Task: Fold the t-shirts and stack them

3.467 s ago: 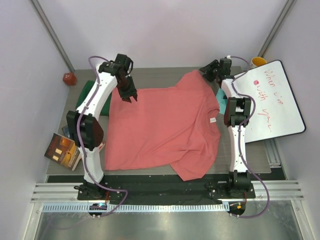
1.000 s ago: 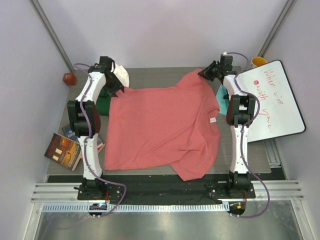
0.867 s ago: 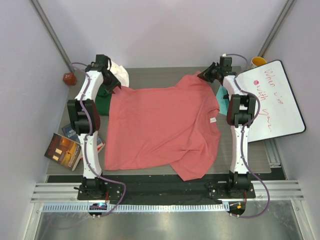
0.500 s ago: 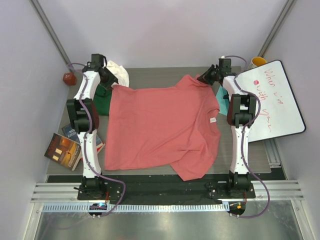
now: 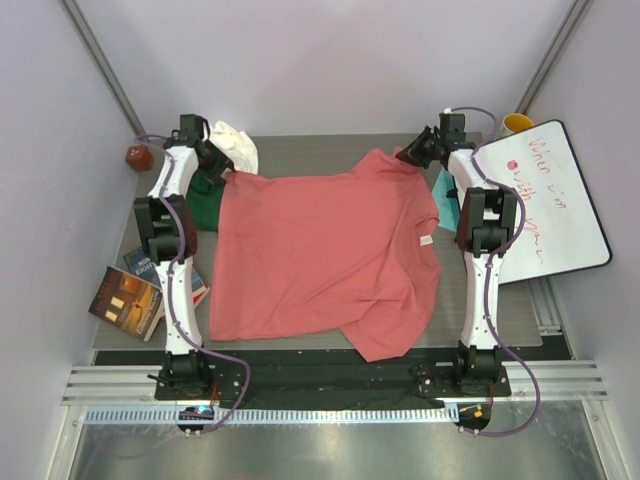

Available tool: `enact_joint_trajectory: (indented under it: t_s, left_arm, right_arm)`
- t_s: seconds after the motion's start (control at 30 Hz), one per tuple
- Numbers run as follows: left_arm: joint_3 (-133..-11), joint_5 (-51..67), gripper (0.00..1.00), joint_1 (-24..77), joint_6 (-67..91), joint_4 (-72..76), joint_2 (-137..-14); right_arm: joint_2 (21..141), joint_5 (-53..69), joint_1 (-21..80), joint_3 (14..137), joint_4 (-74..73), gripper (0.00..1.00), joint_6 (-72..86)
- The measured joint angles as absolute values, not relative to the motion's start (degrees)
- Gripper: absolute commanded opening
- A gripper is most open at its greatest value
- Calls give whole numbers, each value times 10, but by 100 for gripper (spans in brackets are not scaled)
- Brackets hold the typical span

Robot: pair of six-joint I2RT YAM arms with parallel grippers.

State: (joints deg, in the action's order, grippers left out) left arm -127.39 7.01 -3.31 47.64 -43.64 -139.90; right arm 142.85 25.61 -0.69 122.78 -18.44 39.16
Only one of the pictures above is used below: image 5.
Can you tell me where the white t shirt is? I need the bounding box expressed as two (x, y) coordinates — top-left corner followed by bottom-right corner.
(209, 121), (259, 174)

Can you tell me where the green t shirt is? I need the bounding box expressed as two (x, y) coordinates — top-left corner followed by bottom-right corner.
(186, 171), (225, 232)

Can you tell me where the pink t shirt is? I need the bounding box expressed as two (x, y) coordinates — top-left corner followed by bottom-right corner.
(209, 150), (442, 362)

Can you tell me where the white dry-erase board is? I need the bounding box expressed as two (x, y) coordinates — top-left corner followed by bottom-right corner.
(476, 120), (612, 284)

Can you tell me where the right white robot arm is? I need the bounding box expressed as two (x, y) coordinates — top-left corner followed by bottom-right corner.
(397, 127), (518, 399)

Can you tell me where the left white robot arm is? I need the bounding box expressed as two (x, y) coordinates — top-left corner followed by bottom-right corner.
(134, 139), (233, 400)

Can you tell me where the red brown cube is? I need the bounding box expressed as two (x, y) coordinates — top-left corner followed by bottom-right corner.
(125, 145), (154, 172)

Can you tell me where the yellow white paper cup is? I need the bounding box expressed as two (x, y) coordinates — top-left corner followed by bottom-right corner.
(494, 113), (534, 140)

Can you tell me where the blue paperback book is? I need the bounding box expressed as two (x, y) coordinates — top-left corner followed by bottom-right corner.
(123, 247), (160, 287)

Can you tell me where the red paperback book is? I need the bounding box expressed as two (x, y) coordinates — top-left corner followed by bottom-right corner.
(191, 270), (210, 307)

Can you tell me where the dark brown paperback book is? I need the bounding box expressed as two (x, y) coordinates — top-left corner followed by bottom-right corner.
(88, 266), (164, 342)

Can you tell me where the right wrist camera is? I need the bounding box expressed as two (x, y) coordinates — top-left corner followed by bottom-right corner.
(439, 109), (466, 145)

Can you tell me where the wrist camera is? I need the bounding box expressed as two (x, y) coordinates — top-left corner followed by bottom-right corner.
(439, 109), (466, 145)
(170, 114), (210, 148)

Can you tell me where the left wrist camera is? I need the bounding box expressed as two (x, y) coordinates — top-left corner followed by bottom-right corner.
(170, 114), (210, 148)

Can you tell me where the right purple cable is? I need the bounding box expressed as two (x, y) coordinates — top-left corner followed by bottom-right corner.
(444, 104), (544, 439)

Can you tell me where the purple cable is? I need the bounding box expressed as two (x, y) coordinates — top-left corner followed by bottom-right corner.
(444, 104), (544, 439)
(134, 133), (252, 434)

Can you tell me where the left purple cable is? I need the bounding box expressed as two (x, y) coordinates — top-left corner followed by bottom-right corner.
(134, 133), (252, 434)

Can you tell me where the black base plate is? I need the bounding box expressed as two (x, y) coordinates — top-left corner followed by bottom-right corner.
(153, 363), (512, 401)

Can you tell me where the perforated metal rail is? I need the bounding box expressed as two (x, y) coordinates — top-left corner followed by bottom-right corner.
(84, 405), (459, 426)

